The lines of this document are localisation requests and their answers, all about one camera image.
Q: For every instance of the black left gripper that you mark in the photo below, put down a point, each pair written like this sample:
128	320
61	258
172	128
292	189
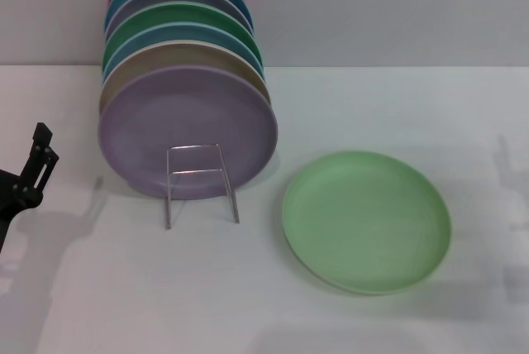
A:
12	205

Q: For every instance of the light green plate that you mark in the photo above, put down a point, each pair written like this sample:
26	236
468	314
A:
363	221

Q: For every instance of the purple plate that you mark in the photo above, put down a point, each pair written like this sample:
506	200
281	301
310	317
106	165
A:
165	114

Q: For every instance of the beige plate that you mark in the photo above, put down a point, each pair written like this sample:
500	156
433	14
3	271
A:
182	54

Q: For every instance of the blue plate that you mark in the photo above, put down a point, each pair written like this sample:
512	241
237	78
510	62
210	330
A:
182	31

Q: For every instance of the dark green plate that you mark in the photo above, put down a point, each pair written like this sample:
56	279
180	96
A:
182	12

